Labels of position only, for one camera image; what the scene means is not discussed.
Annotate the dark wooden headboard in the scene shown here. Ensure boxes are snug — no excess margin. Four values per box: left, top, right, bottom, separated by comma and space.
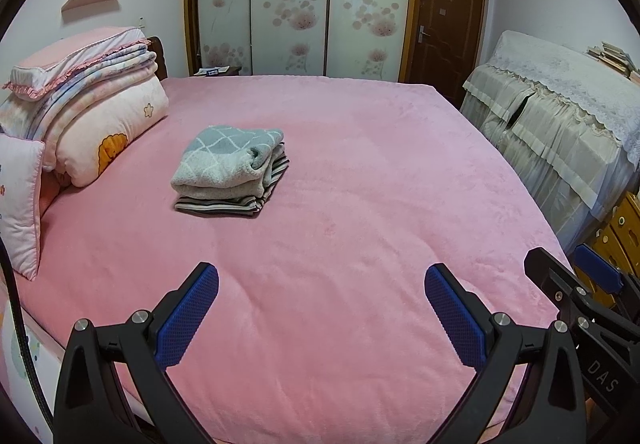
146, 36, 170, 81

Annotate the white lace cover cloth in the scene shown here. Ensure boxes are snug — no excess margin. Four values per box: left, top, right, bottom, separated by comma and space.
487, 30, 640, 155

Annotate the pink ruffled pillow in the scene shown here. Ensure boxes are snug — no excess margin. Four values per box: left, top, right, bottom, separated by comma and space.
2, 26, 152, 100

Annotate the white printed bed base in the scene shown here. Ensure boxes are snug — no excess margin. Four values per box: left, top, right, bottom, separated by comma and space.
0, 294, 68, 444

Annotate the dark bedside table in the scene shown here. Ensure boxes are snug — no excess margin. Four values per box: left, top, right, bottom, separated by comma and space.
191, 65, 243, 77

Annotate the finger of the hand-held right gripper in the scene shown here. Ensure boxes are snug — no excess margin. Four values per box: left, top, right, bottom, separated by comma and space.
573, 244, 640, 320
523, 246, 603, 327

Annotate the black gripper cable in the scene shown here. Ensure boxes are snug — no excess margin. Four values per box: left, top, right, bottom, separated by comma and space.
0, 234, 53, 430

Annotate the black white striped garment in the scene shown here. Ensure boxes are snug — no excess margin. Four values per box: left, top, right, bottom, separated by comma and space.
174, 144, 291, 215

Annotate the brown wooden door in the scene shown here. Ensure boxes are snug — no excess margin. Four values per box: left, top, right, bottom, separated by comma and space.
402, 0, 488, 107

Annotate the small pink quilted pillow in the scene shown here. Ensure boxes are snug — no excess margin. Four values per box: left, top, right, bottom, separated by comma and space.
0, 134, 47, 281

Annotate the stack of books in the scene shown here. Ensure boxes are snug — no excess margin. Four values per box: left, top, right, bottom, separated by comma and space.
585, 41, 640, 85

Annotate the grey beige diamond knit sweater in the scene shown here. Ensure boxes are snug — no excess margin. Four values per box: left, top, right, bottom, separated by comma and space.
171, 125, 286, 202

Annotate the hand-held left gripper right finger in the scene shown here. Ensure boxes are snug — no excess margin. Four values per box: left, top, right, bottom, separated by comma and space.
424, 263, 588, 444

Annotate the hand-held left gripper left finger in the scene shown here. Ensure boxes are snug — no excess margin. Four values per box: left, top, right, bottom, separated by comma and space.
52, 261, 221, 444

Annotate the pink bed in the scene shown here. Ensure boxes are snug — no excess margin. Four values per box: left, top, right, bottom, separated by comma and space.
10, 74, 576, 444

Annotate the wooden desk with drawers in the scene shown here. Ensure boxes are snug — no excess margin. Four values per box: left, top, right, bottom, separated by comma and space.
592, 191, 640, 280

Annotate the folded pastel striped quilt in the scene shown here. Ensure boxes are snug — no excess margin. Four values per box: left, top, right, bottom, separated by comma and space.
0, 49, 160, 172

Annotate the beige pleated furniture cover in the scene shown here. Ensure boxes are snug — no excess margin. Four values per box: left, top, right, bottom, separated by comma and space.
460, 64, 633, 255

